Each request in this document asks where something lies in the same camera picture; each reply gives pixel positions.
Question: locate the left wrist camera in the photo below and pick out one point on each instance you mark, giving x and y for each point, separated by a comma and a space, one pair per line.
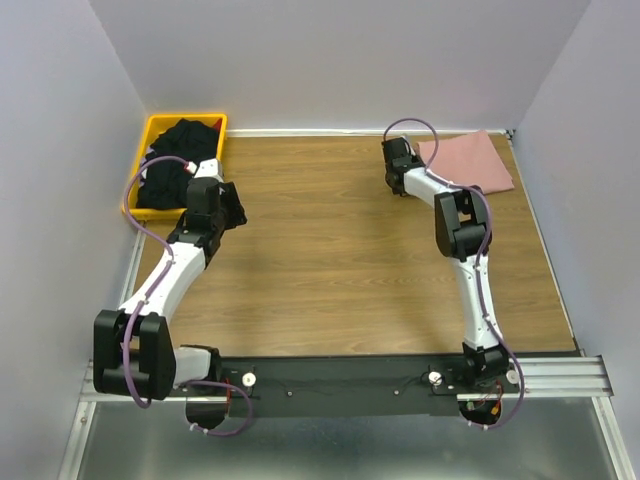
211, 168

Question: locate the aluminium frame rail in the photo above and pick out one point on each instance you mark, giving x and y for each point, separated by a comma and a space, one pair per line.
87, 404

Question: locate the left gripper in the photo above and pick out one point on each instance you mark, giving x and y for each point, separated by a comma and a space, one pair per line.
230, 196

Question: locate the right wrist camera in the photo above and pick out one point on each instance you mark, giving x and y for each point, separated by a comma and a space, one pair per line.
397, 148

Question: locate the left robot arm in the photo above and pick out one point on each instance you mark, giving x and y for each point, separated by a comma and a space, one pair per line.
133, 354

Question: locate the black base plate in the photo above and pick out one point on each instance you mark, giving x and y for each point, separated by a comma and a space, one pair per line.
348, 386

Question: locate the pink t shirt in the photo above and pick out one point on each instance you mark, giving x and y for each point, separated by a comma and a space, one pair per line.
472, 160

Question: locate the black t shirt in bin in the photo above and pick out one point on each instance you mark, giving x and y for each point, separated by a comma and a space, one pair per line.
163, 186

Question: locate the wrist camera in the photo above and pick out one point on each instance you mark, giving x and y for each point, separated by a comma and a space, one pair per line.
211, 168
397, 148

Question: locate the yellow plastic bin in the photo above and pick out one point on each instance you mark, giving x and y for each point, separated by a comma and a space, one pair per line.
155, 125

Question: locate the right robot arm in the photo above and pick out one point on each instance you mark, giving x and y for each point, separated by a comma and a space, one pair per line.
463, 231

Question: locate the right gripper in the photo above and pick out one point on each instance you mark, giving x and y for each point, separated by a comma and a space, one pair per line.
413, 162

